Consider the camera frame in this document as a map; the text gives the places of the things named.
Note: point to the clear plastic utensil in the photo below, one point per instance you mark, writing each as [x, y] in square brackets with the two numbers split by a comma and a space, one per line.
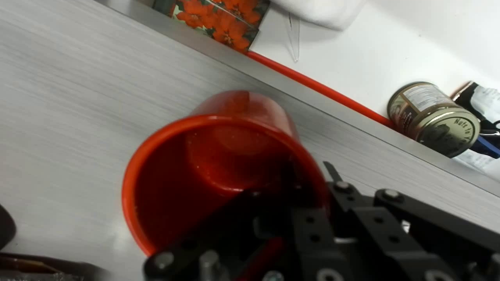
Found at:
[292, 39]

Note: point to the black and white packet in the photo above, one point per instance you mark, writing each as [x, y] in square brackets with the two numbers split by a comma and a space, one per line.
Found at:
[484, 103]

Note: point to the red mug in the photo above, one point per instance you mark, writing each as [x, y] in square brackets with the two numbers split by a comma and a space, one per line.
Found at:
[207, 157]

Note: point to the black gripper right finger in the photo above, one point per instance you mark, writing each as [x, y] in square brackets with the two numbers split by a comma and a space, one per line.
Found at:
[353, 213]

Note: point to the metal tin can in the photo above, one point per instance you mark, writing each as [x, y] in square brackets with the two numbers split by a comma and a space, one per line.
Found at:
[431, 119]

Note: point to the orange patterned packet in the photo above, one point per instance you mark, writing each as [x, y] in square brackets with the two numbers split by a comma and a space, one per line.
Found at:
[223, 18]

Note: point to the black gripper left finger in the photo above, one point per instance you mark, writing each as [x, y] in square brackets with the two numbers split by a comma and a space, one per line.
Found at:
[275, 208]

